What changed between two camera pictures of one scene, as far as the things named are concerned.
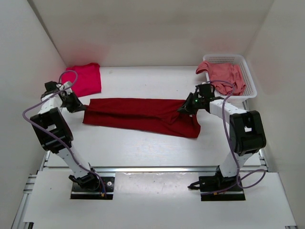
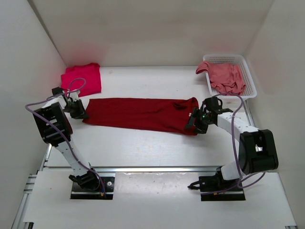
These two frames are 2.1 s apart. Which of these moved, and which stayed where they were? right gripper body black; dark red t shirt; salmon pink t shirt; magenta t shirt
Moved: right gripper body black
Stayed: salmon pink t shirt; dark red t shirt; magenta t shirt
